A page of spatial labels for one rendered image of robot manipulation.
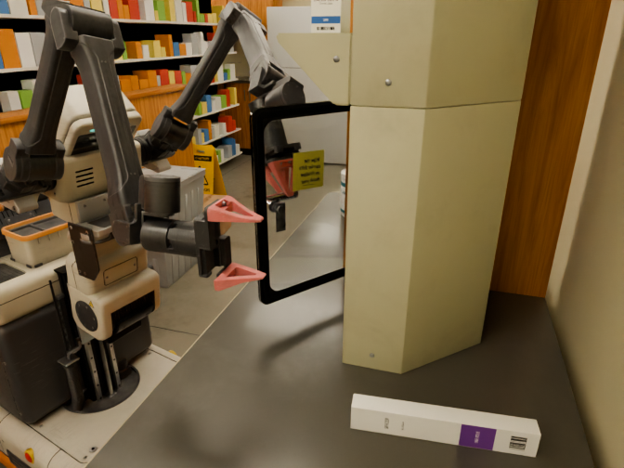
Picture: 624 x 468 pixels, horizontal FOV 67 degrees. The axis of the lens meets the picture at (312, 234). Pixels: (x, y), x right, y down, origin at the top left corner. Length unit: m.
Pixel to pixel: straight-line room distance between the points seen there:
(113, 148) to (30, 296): 0.93
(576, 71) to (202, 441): 0.95
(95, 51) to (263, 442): 0.71
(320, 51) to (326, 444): 0.58
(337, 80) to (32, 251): 1.26
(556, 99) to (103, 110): 0.86
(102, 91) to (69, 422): 1.29
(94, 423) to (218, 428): 1.11
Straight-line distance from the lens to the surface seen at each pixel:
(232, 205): 0.75
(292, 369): 0.90
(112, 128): 0.90
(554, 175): 1.13
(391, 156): 0.73
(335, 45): 0.72
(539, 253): 1.18
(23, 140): 1.21
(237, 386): 0.87
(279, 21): 5.96
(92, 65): 0.94
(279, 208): 0.90
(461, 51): 0.74
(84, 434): 1.86
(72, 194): 1.41
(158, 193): 0.78
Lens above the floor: 1.51
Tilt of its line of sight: 23 degrees down
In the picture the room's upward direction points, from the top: straight up
